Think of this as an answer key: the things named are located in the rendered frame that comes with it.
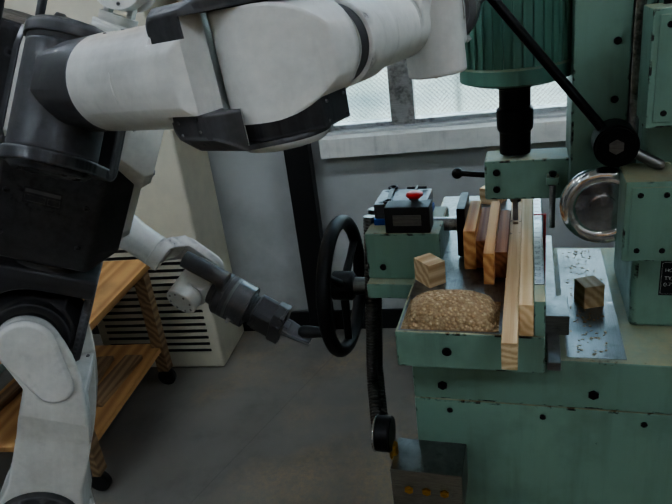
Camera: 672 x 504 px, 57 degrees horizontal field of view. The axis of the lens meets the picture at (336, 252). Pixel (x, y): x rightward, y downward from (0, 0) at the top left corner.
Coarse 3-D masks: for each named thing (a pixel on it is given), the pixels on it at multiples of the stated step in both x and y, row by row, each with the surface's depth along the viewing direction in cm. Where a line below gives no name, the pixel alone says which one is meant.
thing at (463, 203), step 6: (462, 192) 115; (468, 192) 115; (462, 198) 112; (468, 198) 114; (462, 204) 110; (468, 204) 114; (456, 210) 108; (462, 210) 108; (456, 216) 109; (462, 216) 108; (444, 222) 113; (450, 222) 113; (456, 222) 113; (462, 222) 109; (444, 228) 114; (450, 228) 113; (456, 228) 113; (462, 228) 109; (462, 234) 110; (462, 240) 110; (462, 246) 110; (462, 252) 111
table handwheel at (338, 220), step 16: (336, 224) 120; (352, 224) 129; (336, 240) 118; (352, 240) 134; (320, 256) 115; (352, 256) 132; (320, 272) 114; (336, 272) 127; (352, 272) 127; (320, 288) 114; (336, 288) 125; (352, 288) 125; (320, 304) 114; (320, 320) 115; (352, 320) 136; (336, 336) 119; (352, 336) 131; (336, 352) 121
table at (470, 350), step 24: (456, 240) 119; (456, 264) 110; (384, 288) 113; (408, 288) 112; (432, 288) 102; (456, 288) 101; (480, 288) 100; (504, 288) 99; (408, 336) 91; (432, 336) 90; (456, 336) 89; (480, 336) 88; (528, 336) 86; (408, 360) 93; (432, 360) 92; (456, 360) 91; (480, 360) 89; (528, 360) 87
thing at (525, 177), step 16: (496, 160) 106; (512, 160) 105; (528, 160) 104; (544, 160) 103; (560, 160) 102; (496, 176) 106; (512, 176) 106; (528, 176) 105; (544, 176) 104; (560, 176) 104; (496, 192) 107; (512, 192) 107; (528, 192) 106; (544, 192) 105; (560, 192) 105
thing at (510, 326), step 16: (512, 208) 120; (512, 224) 113; (512, 256) 101; (512, 272) 95; (512, 288) 91; (512, 304) 86; (512, 320) 83; (512, 336) 79; (512, 352) 78; (512, 368) 79
